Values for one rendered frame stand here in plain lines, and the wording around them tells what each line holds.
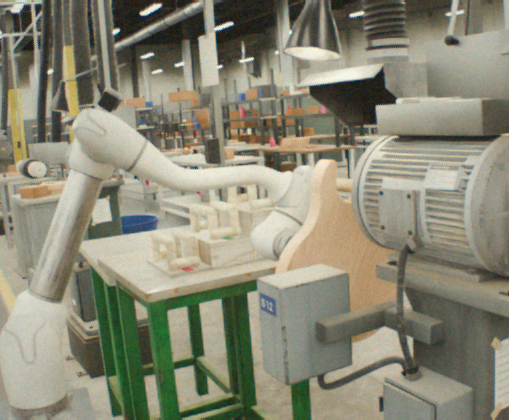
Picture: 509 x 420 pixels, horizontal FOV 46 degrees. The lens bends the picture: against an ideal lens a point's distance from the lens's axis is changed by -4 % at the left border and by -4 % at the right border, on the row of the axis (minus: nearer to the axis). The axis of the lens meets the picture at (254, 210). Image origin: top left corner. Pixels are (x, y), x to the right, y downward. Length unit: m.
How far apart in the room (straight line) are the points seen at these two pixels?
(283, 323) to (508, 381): 0.43
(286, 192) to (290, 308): 0.63
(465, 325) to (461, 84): 0.49
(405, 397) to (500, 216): 0.37
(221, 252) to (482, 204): 1.23
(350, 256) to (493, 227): 0.51
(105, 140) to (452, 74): 0.84
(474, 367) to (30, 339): 1.04
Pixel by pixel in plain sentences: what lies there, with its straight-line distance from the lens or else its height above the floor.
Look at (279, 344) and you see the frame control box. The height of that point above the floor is 1.00.
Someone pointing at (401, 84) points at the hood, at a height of 1.48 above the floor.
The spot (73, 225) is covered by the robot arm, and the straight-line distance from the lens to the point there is 1.76.
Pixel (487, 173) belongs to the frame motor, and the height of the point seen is 1.32.
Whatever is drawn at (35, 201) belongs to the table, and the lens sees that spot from 5.24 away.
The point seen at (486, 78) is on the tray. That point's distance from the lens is 1.26.
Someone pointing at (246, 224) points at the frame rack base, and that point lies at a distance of 2.16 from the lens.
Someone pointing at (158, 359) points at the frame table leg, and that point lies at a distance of 1.97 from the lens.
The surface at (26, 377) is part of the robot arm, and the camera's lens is 1.62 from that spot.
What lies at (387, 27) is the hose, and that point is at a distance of 1.45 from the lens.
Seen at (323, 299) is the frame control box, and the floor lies 1.08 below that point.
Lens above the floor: 1.44
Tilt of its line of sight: 9 degrees down
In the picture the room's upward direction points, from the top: 5 degrees counter-clockwise
